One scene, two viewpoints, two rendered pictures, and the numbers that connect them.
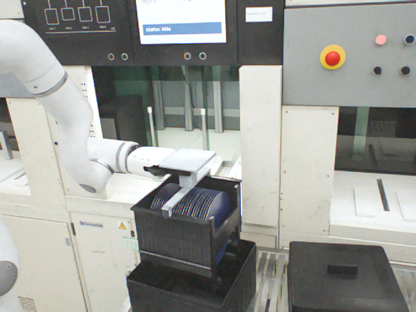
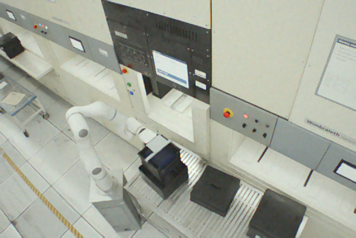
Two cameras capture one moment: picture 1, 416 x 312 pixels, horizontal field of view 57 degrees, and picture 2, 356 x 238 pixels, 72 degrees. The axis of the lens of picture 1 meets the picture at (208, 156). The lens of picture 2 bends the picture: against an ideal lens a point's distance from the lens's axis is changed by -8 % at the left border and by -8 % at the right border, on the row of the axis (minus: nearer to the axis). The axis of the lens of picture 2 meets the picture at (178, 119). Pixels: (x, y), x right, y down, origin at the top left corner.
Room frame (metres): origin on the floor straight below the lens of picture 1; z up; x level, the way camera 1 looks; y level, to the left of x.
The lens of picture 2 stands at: (-0.02, -0.56, 2.66)
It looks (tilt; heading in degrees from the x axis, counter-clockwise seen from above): 48 degrees down; 26
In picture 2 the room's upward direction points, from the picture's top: 8 degrees counter-clockwise
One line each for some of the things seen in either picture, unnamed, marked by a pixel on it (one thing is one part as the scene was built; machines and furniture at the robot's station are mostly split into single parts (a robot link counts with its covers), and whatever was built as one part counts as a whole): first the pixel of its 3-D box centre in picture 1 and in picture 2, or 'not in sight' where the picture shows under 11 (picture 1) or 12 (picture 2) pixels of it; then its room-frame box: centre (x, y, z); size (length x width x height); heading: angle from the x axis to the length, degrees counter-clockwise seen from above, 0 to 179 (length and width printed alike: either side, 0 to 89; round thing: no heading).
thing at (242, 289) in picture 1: (196, 283); (164, 172); (0.87, 0.05, 0.85); 0.28 x 0.28 x 0.17; 64
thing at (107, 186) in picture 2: not in sight; (102, 179); (0.66, 0.50, 0.85); 0.19 x 0.19 x 0.18
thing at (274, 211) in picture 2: not in sight; (274, 221); (0.71, -0.81, 0.89); 0.29 x 0.29 x 0.25; 76
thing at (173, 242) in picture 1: (190, 213); (159, 156); (0.87, 0.05, 1.08); 0.24 x 0.20 x 0.32; 155
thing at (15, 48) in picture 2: not in sight; (9, 45); (2.01, 2.95, 0.93); 0.30 x 0.28 x 0.26; 70
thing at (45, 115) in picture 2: not in sight; (17, 103); (1.53, 2.80, 0.24); 0.97 x 0.52 x 0.48; 75
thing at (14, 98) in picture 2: not in sight; (13, 98); (1.46, 2.64, 0.47); 0.31 x 0.23 x 0.02; 94
